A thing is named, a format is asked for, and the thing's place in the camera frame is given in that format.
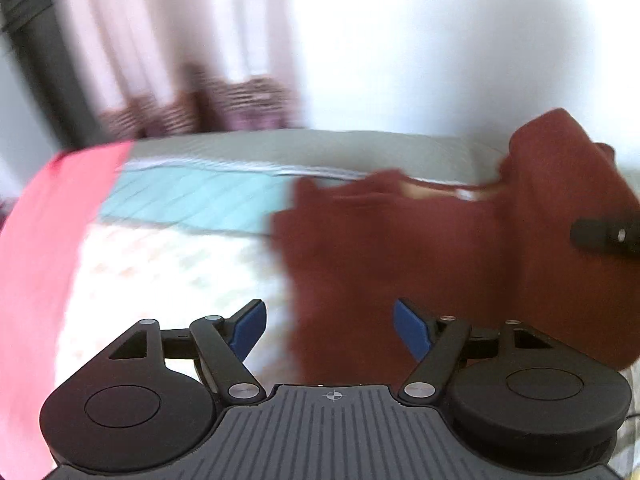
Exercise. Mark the maroon red knit sweater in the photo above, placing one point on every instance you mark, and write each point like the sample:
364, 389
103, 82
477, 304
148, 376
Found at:
352, 251

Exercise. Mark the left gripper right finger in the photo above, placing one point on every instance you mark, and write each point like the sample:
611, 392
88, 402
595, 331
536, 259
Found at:
513, 395

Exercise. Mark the pink lace curtain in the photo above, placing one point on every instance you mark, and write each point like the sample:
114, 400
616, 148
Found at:
166, 67

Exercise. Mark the patterned bed cover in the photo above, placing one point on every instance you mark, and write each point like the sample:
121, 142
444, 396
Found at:
186, 233

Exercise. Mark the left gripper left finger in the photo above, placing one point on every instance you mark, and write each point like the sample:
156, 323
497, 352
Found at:
153, 395

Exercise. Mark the dark wooden furniture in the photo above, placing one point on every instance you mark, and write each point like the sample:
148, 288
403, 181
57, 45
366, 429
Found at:
34, 32

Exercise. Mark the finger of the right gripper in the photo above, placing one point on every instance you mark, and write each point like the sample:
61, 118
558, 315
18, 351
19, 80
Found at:
607, 236

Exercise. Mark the pink bed sheet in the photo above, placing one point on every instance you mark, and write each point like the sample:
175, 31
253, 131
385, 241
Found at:
39, 252

